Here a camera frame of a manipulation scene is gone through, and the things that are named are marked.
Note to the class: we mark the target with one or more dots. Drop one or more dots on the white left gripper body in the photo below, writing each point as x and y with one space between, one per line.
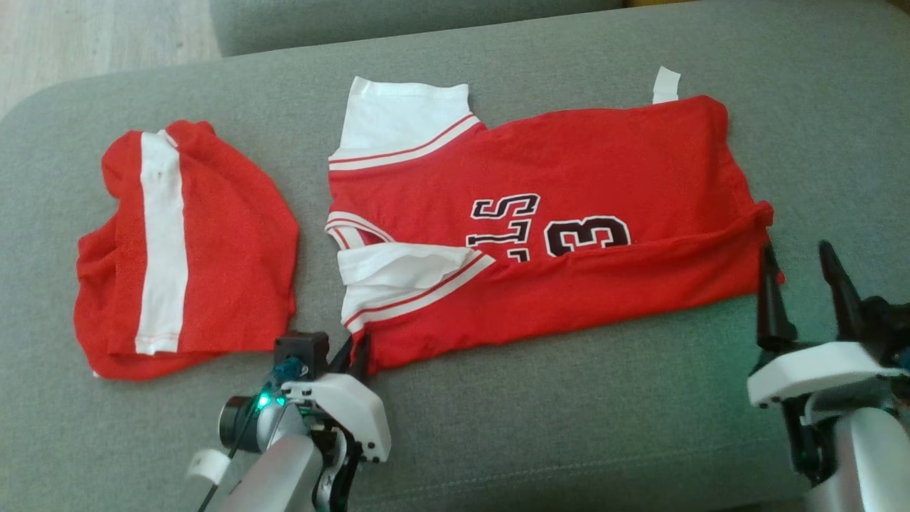
355 412

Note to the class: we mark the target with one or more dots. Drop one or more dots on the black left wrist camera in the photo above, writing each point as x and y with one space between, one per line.
302 348

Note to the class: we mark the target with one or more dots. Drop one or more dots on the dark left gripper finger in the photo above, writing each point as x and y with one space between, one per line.
362 355
343 355

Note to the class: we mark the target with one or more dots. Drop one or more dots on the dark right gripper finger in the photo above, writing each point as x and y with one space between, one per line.
844 302
773 306

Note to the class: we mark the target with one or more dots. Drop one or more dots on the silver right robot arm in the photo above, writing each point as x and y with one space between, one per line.
867 455

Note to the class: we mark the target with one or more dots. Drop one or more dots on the red shorts with white stripe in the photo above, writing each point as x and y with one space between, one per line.
227 249

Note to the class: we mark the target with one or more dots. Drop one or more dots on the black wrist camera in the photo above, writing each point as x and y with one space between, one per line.
885 327
302 348

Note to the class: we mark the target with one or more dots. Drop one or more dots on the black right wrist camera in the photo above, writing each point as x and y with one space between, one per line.
885 327

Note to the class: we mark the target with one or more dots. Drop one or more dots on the red jersey with white sleeves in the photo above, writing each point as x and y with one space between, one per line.
604 171

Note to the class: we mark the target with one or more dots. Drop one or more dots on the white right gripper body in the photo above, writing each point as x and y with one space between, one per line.
817 370

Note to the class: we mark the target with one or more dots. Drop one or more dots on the grey sofa seat cushion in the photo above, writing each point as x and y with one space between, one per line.
569 427

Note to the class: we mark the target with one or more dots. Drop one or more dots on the grey sofa back cushion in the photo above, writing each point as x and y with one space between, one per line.
391 21

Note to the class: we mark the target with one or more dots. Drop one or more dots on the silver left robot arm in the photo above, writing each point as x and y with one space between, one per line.
284 469

